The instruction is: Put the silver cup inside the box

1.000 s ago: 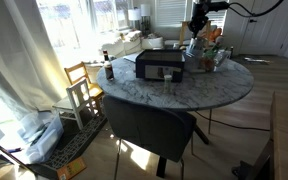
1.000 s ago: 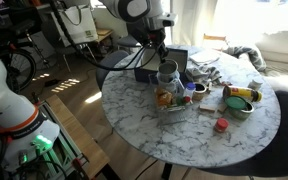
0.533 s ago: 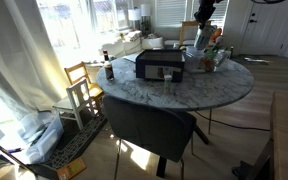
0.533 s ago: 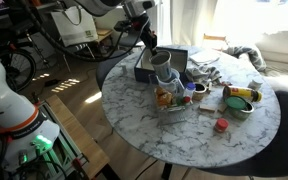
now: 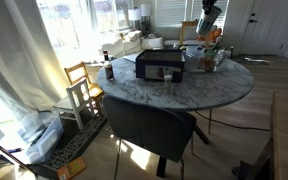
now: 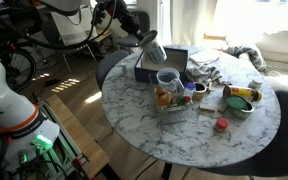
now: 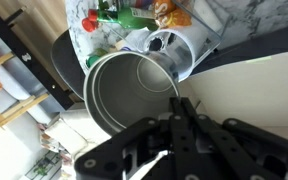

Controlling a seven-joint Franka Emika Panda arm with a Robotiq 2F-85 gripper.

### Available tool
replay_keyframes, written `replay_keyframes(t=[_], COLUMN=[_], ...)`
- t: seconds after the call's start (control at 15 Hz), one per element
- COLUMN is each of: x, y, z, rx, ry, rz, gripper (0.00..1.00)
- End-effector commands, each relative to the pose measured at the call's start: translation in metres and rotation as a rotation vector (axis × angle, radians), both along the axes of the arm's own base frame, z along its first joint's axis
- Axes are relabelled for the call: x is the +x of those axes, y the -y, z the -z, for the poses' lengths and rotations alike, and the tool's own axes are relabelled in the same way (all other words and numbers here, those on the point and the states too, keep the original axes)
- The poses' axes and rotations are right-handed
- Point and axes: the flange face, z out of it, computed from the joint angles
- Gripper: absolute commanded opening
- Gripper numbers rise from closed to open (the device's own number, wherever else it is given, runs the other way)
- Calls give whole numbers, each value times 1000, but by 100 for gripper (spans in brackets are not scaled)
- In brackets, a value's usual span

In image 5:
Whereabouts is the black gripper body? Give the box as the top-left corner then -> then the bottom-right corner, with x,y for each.
201,0 -> 219,10

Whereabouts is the dark blue cardboard box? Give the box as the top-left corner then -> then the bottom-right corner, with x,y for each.
135,49 -> 186,83

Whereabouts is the orange plush toy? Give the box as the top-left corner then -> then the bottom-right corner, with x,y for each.
196,27 -> 224,43

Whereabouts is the yellow wooden high chair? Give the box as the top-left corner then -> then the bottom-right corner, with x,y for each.
179,20 -> 213,48

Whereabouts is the clear plastic bag with items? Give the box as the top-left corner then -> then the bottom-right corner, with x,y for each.
199,43 -> 230,73

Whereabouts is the clear plastic container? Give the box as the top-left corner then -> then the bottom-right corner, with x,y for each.
183,46 -> 205,72

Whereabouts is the white shade table lamp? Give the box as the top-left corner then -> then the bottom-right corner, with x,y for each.
140,3 -> 152,34
127,8 -> 142,30

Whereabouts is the white round ottoman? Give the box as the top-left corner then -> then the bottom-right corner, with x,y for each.
141,36 -> 165,51

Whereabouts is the small glass jar white lid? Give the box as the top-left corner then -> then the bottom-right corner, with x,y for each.
163,74 -> 173,94

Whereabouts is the white sofa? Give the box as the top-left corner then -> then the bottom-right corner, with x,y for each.
98,29 -> 144,58

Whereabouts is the dark sauce bottle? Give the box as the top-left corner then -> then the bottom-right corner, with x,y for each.
102,50 -> 115,81

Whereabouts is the black table leg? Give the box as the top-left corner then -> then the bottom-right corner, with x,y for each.
155,122 -> 210,179

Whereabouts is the grey upholstered chair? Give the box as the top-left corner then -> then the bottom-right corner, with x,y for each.
102,94 -> 198,180

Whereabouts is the small natural wooden chair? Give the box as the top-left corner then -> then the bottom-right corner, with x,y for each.
64,61 -> 105,108

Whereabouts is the small white wooden chair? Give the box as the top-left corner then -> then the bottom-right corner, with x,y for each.
52,78 -> 97,131

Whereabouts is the dark patterned floor mat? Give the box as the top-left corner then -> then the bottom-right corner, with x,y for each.
30,111 -> 109,172

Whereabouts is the white curtain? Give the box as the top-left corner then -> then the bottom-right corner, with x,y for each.
0,0 -> 72,121

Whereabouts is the clear plastic storage bin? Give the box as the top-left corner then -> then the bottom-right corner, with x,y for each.
15,112 -> 65,165

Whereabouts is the orange cardboard package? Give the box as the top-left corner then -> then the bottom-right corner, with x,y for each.
56,157 -> 88,180

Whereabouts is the black floor cable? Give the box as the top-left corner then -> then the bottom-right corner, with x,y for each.
195,110 -> 271,132

